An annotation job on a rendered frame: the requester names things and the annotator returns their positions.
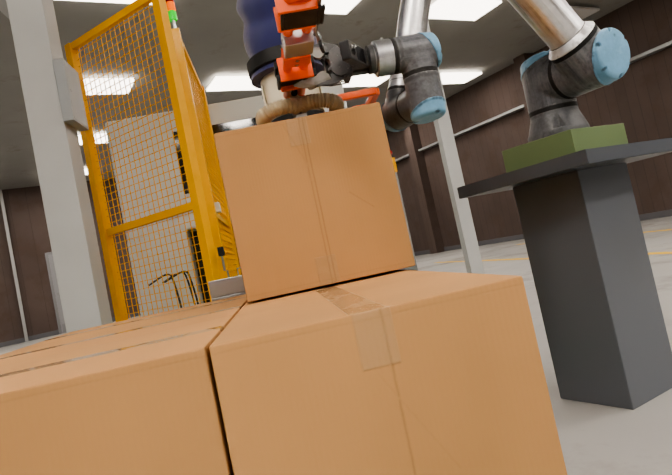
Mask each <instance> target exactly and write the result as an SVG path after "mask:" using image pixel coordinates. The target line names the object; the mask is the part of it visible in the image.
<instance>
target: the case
mask: <svg viewBox="0 0 672 475"><path fill-rule="evenodd" d="M214 140H215V145H216V150H217V155H218V159H219V164H220V169H221V174H222V179H223V184H224V189H225V194H226V199H227V204H228V208H229V213H230V218H231V223H232V228H233V233H234V238H235V243H236V248H237V253H238V257H239V262H240V267H241V272H242V277H243V282H244V287H245V292H246V297H247V301H248V302H253V301H257V300H262V299H266V298H271V297H276V296H280V295H285V294H289V293H294V292H298V291H303V290H307V289H312V288H316V287H321V286H326V285H330V284H335V283H339V282H344V281H348V280H353V279H357V278H362V277H367V276H371V275H376V274H380V273H385V272H389V271H394V270H398V269H403V268H408V267H412V266H415V260H414V256H413V251H412V247H411V242H410V238H409V233H408V229H407V224H406V220H405V215H404V211H403V206H402V202H401V197H400V193H399V188H398V184H397V179H396V175H395V170H394V166H393V161H392V157H391V152H390V148H389V143H388V139H387V134H386V130H385V125H384V121H383V116H382V112H381V107H380V103H379V102H376V103H371V104H366V105H361V106H355V107H350V108H345V109H340V110H335V111H329V112H324V113H319V114H314V115H309V116H303V117H298V118H293V119H288V120H283V121H277V122H272V123H267V124H262V125H257V126H251V127H246V128H241V129H236V130H230V131H225V132H220V133H215V134H214Z"/></svg>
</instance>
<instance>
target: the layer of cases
mask: <svg viewBox="0 0 672 475"><path fill-rule="evenodd" d="M0 475H567V471H566V466H565V462H564V457H563V453H562V449H561V444H560V440H559V435H558V431H557V427H556V422H555V418H554V413H553V409H552V405H551V400H550V396H549V391H548V387H547V383H546V378H545V374H544V370H543V365H542V361H541V356H540V352H539V348H538V343H537V339H536V334H535V330H534V326H533V321H532V317H531V312H530V308H529V304H528V299H527V295H526V290H525V286H524V282H523V278H522V276H516V275H496V274H476V273H456V272H436V271H416V270H394V271H389V272H385V273H380V274H376V275H371V276H367V277H362V278H357V279H353V280H348V281H344V282H339V283H335V284H330V285H326V286H321V287H316V288H312V289H307V290H303V291H298V292H294V293H289V294H285V295H280V296H276V297H271V298H266V299H262V300H257V301H253V302H248V301H247V297H246V294H244V295H240V296H235V297H230V298H226V299H221V300H216V301H212V302H207V303H202V304H198V305H193V306H189V307H184V308H179V309H175V310H170V311H165V312H161V313H156V314H151V315H147V316H142V317H138V318H133V319H128V320H124V321H119V322H114V323H110V324H105V325H100V326H96V327H91V328H87V329H82V330H77V331H73V332H69V333H66V334H63V335H60V336H57V337H54V338H51V339H48V340H45V341H42V342H39V343H36V344H33V345H30V346H26V347H23V348H20V349H17V350H14V351H12V352H8V353H5V354H2V355H0Z"/></svg>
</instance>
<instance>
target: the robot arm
mask: <svg viewBox="0 0 672 475"><path fill-rule="evenodd" d="M508 1H509V2H510V4H511V5H512V6H513V7H514V8H515V9H516V10H517V12H518V13H519V14H520V15H521V16H522V17H523V18H524V20H525V21H526V22H527V23H528V24H529V25H530V26H531V28H532V29H533V30H534V31H535V32H536V33H537V35H538V36H539V37H540V38H541V39H542V40H543V41H544V43H545V44H546V45H547V46H548V47H549V48H550V49H549V50H548V51H543V52H540V53H538V54H535V55H533V56H531V57H530V58H528V59H527V60H525V61H524V62H523V63H522V65H521V67H520V73H521V81H522V85H523V90H524V94H525V99H526V104H527V108H528V113H529V117H530V128H529V137H528V143H529V142H532V141H535V140H538V139H541V138H544V137H548V136H551V135H554V134H557V133H560V132H563V131H566V130H569V129H577V128H586V127H590V125H589V123H588V121H587V120H586V118H585V117H584V116H583V114H582V113H581V111H580V110H579V107H578V103H577V98H576V97H579V96H581V95H583V94H586V93H588V92H591V91H593V90H596V89H598V88H601V87H603V86H606V85H609V84H611V83H613V82H614V81H616V80H618V79H620V78H621V77H623V76H624V74H625V73H626V72H627V70H628V68H629V64H630V61H629V60H630V48H629V45H628V42H627V40H626V39H624V35H623V34H622V33H621V32H620V31H619V30H617V29H615V28H611V27H609V28H604V29H602V30H600V29H599V27H598V26H597V25H596V24H595V22H594V21H583V20H582V19H581V18H580V17H579V16H578V15H577V14H576V12H575V11H574V10H573V9H572V8H571V6H570V5H569V4H568V3H567V2H566V0H508ZM430 4H431V0H401V4H400V11H399V17H398V24H397V31H396V37H393V38H387V39H383V38H380V39H379V40H374V41H372V42H371V44H370V45H367V46H365V49H363V48H362V47H360V46H358V45H356V44H355V43H353V42H351V41H349V40H344V41H341V42H339V47H338V44H331V43H327V42H323V44H324V48H325V53H322V52H321V50H320V48H319V44H314V48H313V54H310V55H313V58H314V60H321V59H322V58H324V63H325V68H326V72H325V71H321V72H319V73H318V74H317V75H316V76H314V77H310V78H308V79H306V80H300V81H298V82H296V83H295V84H293V86H294V87H297V88H308V89H309V90H313V89H315V88H317V87H319V86H330V87H332V86H337V85H343V84H349V83H350V80H351V78H352V76H358V75H364V74H369V75H371V74H374V75H375V76H376V77H383V76H389V75H390V78H389V85H388V88H387V93H386V100H385V103H383V104H382V105H381V112H382V116H383V121H384V125H385V129H387V130H389V131H391V132H399V131H402V130H405V129H406V128H407V127H409V126H411V125H413V124H426V123H429V122H433V121H435V120H436V119H439V118H441V117H443V116H444V115H445V113H446V105H445V104H446V101H445V98H444V96H443V91H442V86H441V81H440V77H439V72H438V67H439V66H440V65H441V62H442V53H441V45H440V42H439V40H438V38H437V37H436V35H435V34H433V33H431V32H427V26H428V18H429V11H430ZM328 53H329V55H328ZM325 55H326V56H325ZM343 80H344V81H343ZM341 82H344V83H341ZM337 83H340V84H337Z"/></svg>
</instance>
